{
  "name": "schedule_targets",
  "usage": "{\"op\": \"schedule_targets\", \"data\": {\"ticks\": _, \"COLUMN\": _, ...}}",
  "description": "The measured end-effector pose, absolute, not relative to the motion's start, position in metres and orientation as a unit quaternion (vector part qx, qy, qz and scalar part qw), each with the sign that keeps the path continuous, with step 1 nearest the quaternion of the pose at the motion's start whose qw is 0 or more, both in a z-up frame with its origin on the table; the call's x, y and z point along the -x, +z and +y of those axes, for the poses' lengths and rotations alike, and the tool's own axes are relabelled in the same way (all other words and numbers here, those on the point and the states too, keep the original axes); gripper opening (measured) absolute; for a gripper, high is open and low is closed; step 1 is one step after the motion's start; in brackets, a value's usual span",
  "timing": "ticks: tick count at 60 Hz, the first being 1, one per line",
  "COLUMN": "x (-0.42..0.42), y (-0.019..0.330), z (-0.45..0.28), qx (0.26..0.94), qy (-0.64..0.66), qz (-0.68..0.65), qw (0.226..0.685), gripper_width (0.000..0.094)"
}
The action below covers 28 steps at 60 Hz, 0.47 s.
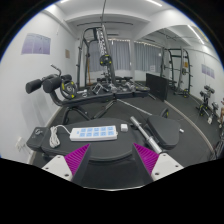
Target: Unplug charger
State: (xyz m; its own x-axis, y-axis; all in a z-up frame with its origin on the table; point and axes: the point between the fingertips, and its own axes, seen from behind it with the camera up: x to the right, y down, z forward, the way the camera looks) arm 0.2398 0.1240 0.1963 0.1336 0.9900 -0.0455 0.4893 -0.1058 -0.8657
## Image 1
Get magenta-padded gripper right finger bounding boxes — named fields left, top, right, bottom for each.
left=131, top=142, right=185, bottom=186

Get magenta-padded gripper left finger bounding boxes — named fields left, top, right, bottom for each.
left=41, top=143, right=93, bottom=186

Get black padded seat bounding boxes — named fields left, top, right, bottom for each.
left=147, top=114, right=182, bottom=150

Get silver barbell sleeve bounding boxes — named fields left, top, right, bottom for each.
left=129, top=115, right=164, bottom=154

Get white power strip, blue sockets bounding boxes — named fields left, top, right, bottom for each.
left=69, top=125, right=119, bottom=142

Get long thin steel bar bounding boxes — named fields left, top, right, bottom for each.
left=116, top=99, right=154, bottom=117

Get black exercise bike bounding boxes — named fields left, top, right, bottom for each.
left=198, top=84, right=221, bottom=126

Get black weight plate, yellow marks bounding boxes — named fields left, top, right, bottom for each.
left=59, top=79, right=78, bottom=100
left=99, top=53, right=113, bottom=67

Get black weight bench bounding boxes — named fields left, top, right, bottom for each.
left=25, top=73, right=151, bottom=126

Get black box panel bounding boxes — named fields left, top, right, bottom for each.
left=145, top=72, right=169, bottom=102

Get group of silver dumbbells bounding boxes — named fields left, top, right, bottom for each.
left=108, top=81, right=138, bottom=94

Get black squat rack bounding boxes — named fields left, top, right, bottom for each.
left=159, top=47, right=193, bottom=98

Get grey window curtains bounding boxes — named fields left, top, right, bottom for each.
left=88, top=39, right=163, bottom=76

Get black power rack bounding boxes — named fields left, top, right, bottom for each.
left=75, top=26, right=118, bottom=88

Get ceiling light strip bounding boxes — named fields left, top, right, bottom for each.
left=187, top=23, right=205, bottom=45
left=144, top=0, right=163, bottom=8

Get white coiled cable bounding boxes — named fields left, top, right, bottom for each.
left=49, top=124, right=73, bottom=149

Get white wall socket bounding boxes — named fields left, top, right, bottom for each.
left=14, top=136, right=28, bottom=153

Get small purple wall poster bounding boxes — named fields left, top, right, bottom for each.
left=200, top=63, right=216, bottom=79

